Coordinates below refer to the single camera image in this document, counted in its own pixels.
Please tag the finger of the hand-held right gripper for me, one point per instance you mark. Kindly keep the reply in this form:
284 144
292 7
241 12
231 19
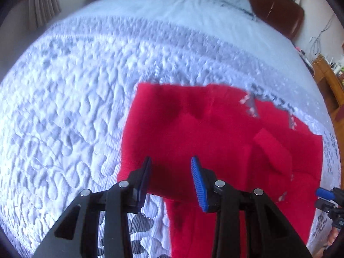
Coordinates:
326 205
323 192

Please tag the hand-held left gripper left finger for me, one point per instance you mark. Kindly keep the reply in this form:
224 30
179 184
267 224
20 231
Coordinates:
144 178

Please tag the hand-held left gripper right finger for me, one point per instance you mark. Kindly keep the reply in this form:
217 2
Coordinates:
199 185

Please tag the red knitted sweater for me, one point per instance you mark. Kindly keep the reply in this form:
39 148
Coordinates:
215 129

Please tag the white quilted bedspread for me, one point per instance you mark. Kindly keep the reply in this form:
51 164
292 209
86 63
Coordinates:
80 99

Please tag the wooden nightstand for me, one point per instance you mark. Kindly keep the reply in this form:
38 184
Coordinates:
329 86

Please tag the group of small bottles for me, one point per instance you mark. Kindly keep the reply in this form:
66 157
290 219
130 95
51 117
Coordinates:
338 68

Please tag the light blue bed sheet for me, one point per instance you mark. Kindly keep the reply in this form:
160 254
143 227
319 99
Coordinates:
172 8

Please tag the beige curtain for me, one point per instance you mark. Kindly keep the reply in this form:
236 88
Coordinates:
44 2

